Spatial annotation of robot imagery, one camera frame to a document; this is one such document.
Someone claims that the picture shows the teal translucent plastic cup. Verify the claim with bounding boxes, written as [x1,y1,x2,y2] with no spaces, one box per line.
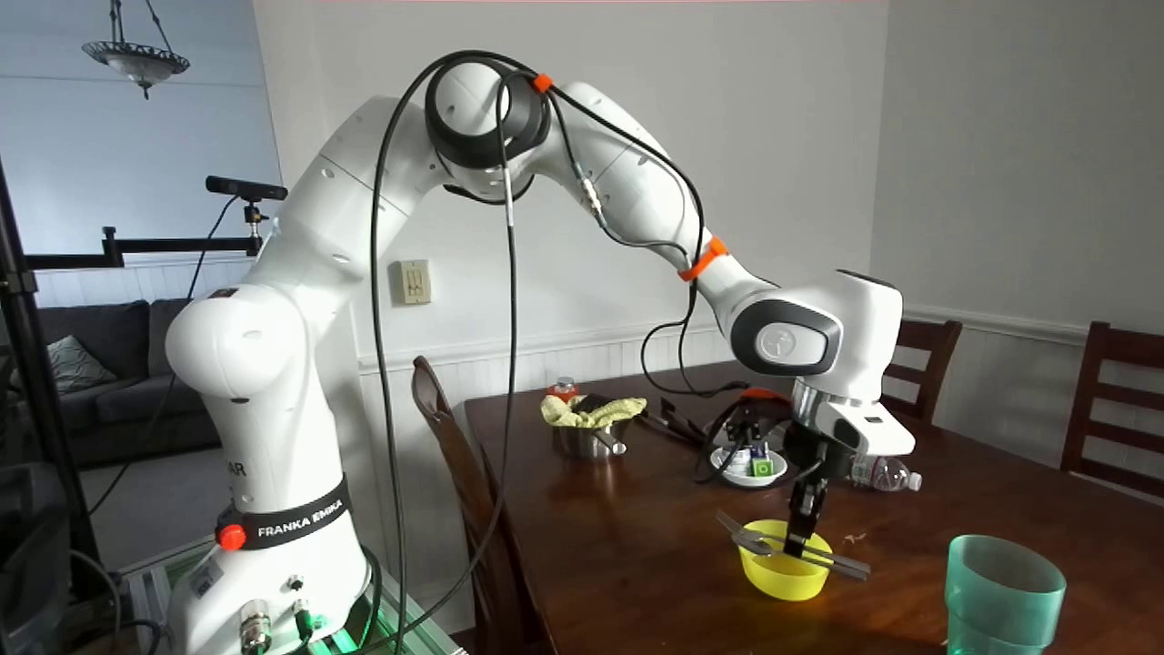
[942,531,1072,655]

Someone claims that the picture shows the black kitchen tongs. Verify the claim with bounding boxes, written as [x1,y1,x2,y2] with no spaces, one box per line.
[636,393,720,457]

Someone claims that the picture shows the grey sofa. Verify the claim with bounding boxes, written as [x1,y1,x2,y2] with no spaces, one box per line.
[32,295,225,473]

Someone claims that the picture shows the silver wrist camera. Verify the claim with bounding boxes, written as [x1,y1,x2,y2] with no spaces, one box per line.
[794,387,919,462]

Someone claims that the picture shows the silver pot lid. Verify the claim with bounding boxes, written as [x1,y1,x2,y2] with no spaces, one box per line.
[705,409,799,455]

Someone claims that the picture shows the hanging chandelier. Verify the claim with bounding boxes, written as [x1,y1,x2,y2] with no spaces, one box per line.
[81,0,195,100]

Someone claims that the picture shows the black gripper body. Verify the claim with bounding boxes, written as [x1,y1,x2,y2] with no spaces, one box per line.
[791,440,855,514]

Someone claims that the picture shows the silver spoon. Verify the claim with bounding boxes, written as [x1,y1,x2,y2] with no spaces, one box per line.
[716,514,855,570]

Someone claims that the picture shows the small white bowl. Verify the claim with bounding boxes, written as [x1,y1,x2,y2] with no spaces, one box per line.
[705,440,794,493]

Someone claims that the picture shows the black camera on boom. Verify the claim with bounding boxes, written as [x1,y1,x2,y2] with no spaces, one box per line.
[200,170,292,228]

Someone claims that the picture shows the black stand pole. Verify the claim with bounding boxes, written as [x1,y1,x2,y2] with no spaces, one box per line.
[0,167,111,611]

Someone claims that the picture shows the robot base stand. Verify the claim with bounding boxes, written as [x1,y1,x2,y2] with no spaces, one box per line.
[121,550,466,655]

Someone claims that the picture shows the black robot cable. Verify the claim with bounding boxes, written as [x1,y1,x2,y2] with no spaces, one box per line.
[365,46,764,655]

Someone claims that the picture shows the small metal pot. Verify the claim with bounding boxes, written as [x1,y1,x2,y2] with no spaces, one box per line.
[551,417,634,467]

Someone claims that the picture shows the clear plastic water bottle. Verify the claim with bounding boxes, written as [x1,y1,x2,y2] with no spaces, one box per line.
[844,451,927,500]

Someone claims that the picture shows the dark wooden chair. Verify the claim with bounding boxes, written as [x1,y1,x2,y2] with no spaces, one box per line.
[879,314,965,424]
[408,354,540,655]
[1059,318,1164,502]

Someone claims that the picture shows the silver fork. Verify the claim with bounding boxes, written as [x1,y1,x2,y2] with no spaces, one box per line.
[729,529,876,584]

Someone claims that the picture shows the grey sofa pillow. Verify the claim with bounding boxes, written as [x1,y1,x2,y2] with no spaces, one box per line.
[45,330,124,400]

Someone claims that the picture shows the white light switch plate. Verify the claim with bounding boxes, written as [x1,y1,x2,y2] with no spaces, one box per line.
[386,255,438,310]

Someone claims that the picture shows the yellow plastic bowl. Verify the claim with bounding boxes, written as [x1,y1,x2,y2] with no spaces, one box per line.
[734,517,836,605]

